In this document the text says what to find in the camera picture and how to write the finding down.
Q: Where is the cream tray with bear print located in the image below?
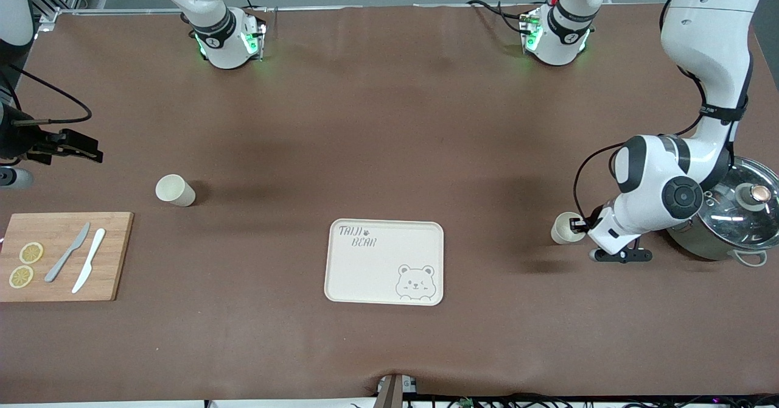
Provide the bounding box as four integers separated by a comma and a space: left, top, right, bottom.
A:
324, 219, 445, 306

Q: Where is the black base power cable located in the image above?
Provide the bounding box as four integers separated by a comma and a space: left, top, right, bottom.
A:
466, 0, 531, 34

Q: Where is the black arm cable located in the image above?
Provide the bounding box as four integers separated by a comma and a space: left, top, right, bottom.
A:
0, 61, 93, 126
572, 0, 752, 221

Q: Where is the bamboo cutting board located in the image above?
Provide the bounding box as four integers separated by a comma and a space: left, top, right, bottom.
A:
0, 212, 134, 303

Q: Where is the white plastic knife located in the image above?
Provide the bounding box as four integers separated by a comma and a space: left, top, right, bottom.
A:
71, 228, 107, 294

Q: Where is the grey plastic knife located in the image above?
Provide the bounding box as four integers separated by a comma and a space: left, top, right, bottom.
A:
44, 222, 91, 283

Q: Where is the brown table cover sheet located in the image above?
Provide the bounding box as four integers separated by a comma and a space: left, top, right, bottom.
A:
0, 3, 779, 404

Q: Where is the glass pot lid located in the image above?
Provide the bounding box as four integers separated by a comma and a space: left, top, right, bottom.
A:
694, 157, 779, 251

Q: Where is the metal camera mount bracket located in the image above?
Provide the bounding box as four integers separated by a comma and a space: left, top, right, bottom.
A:
376, 373, 418, 408

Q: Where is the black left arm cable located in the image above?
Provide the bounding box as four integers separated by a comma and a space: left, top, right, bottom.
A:
572, 0, 752, 221

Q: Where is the white plastic cup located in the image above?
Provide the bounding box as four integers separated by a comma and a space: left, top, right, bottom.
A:
551, 212, 586, 245
155, 174, 197, 208

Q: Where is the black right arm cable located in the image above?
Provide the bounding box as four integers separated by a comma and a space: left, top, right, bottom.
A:
0, 61, 93, 126

